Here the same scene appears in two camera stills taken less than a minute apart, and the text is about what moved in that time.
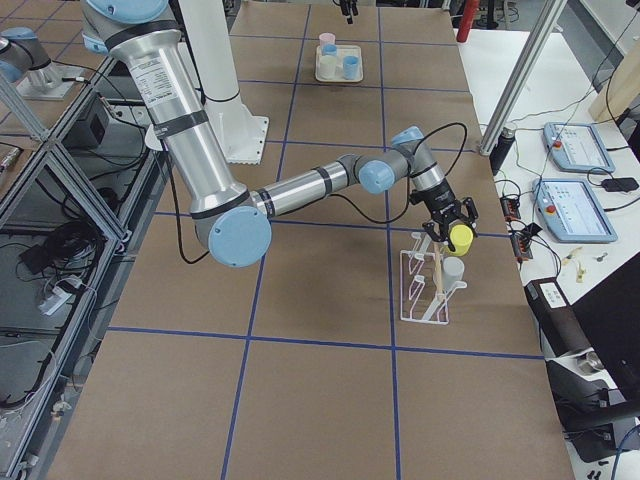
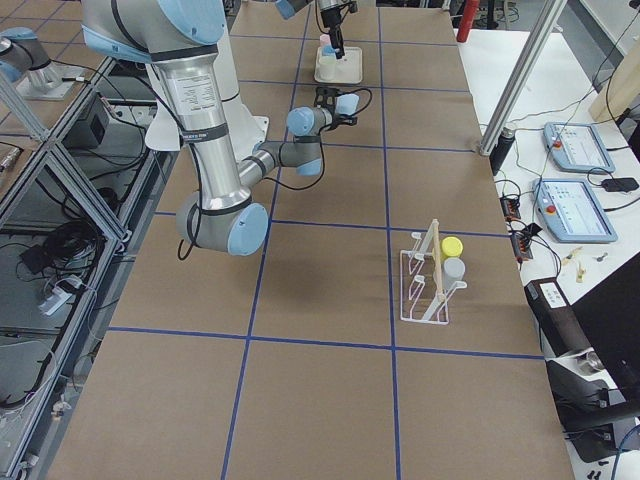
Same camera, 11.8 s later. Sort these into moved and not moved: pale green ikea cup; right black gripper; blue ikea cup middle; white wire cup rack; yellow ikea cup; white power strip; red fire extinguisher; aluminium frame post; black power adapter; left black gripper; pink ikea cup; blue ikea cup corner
Moved: yellow ikea cup; right black gripper; left black gripper; blue ikea cup corner
Not moved: white power strip; white wire cup rack; aluminium frame post; pale green ikea cup; blue ikea cup middle; red fire extinguisher; black power adapter; pink ikea cup
